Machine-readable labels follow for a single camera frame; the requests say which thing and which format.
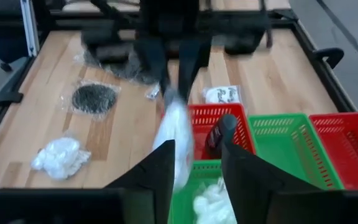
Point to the green plastic basket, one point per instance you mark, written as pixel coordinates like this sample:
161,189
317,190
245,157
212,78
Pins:
284,149
182,199

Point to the black table clamp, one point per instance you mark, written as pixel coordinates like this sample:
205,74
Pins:
329,56

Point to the white bag with handwriting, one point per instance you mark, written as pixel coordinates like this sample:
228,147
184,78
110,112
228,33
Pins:
222,95

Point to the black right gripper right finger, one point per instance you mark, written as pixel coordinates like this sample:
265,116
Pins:
247,186

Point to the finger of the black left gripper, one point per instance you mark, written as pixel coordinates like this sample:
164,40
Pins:
158,62
194,62

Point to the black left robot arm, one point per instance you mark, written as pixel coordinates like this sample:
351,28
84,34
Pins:
169,7

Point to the small silver packet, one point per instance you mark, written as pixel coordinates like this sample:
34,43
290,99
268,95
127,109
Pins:
152,91

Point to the silver aluminium extrusion post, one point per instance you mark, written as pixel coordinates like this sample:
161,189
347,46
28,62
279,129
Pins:
30,28

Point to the white cotton balls bag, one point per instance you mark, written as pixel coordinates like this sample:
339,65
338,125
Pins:
174,130
61,157
213,205

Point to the small black edge bracket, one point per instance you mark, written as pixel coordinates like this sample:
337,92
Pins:
6,96

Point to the small black bottle red label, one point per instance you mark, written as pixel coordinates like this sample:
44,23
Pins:
214,140

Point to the black hair net bag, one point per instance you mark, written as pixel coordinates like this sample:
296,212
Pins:
89,62
132,73
93,98

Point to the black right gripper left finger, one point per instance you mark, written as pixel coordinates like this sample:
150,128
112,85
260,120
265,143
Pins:
154,174

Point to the red plastic basket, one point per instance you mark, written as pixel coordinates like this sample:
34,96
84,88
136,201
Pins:
204,124
346,149

